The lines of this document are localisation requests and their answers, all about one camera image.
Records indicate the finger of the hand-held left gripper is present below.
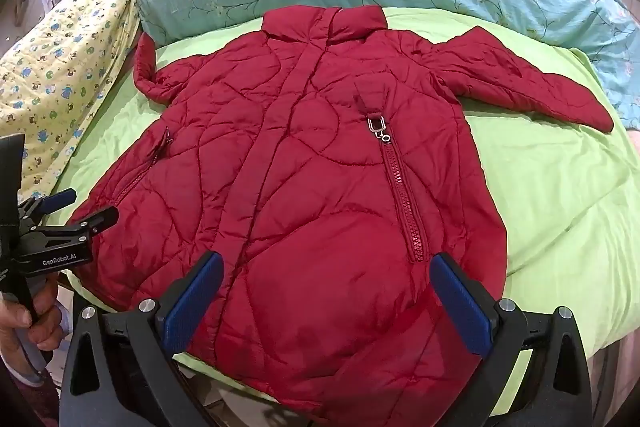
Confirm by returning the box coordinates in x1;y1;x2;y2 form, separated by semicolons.
17;188;78;222
30;206;120;244

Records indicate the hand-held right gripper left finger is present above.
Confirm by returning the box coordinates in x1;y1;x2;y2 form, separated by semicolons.
60;251;225;427

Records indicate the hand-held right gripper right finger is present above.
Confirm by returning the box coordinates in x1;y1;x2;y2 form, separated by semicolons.
430;252;596;427

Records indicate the red quilted jacket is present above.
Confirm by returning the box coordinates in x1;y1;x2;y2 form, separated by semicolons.
67;5;615;424

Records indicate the person's left hand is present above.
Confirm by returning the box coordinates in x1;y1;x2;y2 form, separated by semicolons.
0;276;61;360

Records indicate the light green bed sheet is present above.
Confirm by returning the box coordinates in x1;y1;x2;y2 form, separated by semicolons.
50;7;640;418

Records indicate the yellow printed blanket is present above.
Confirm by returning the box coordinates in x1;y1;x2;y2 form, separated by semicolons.
0;0;144;202

